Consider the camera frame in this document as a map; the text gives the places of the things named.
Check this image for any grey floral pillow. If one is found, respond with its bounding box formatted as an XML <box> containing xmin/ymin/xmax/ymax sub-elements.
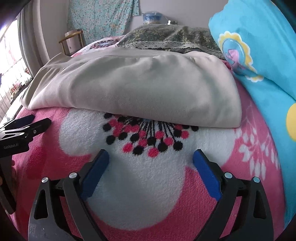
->
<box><xmin>117</xmin><ymin>24</ymin><xmax>226</xmax><ymax>59</ymax></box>

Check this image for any white box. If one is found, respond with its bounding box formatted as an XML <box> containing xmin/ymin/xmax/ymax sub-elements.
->
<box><xmin>64</xmin><ymin>30</ymin><xmax>81</xmax><ymax>50</ymax></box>

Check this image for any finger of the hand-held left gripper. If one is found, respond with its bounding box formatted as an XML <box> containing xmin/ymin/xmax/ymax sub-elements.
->
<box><xmin>14</xmin><ymin>118</ymin><xmax>52</xmax><ymax>139</ymax></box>
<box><xmin>5</xmin><ymin>115</ymin><xmax>36</xmax><ymax>130</ymax></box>

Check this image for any pink flower blanket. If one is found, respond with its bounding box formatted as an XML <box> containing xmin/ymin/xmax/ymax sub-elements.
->
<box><xmin>9</xmin><ymin>35</ymin><xmax>287</xmax><ymax>241</ymax></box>

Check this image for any cream zip jacket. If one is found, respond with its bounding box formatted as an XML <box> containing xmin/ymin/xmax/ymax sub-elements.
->
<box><xmin>20</xmin><ymin>49</ymin><xmax>243</xmax><ymax>129</ymax></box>

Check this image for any blue water jug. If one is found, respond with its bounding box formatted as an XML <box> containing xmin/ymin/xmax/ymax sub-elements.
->
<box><xmin>142</xmin><ymin>11</ymin><xmax>167</xmax><ymax>25</ymax></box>

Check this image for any grey curtain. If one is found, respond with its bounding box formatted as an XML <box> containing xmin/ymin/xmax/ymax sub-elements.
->
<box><xmin>17</xmin><ymin>5</ymin><xmax>50</xmax><ymax>75</ymax></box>

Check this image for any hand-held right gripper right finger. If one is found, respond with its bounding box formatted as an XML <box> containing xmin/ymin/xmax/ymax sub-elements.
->
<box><xmin>193</xmin><ymin>149</ymin><xmax>274</xmax><ymax>241</ymax></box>

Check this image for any teal floral hanging cloth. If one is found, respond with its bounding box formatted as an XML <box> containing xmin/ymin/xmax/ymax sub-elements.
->
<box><xmin>67</xmin><ymin>0</ymin><xmax>140</xmax><ymax>45</ymax></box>

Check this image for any window with bars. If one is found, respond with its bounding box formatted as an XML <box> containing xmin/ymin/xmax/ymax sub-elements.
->
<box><xmin>0</xmin><ymin>21</ymin><xmax>33</xmax><ymax>116</ymax></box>

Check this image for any wooden chair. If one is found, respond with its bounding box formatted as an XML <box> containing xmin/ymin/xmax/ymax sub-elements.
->
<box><xmin>58</xmin><ymin>30</ymin><xmax>85</xmax><ymax>56</ymax></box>

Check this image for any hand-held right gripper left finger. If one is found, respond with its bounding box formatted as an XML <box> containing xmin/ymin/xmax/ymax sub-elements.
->
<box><xmin>28</xmin><ymin>149</ymin><xmax>110</xmax><ymax>241</ymax></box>

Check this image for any blue cartoon pillow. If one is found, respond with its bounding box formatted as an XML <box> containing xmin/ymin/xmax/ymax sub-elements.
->
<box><xmin>208</xmin><ymin>0</ymin><xmax>296</xmax><ymax>232</ymax></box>

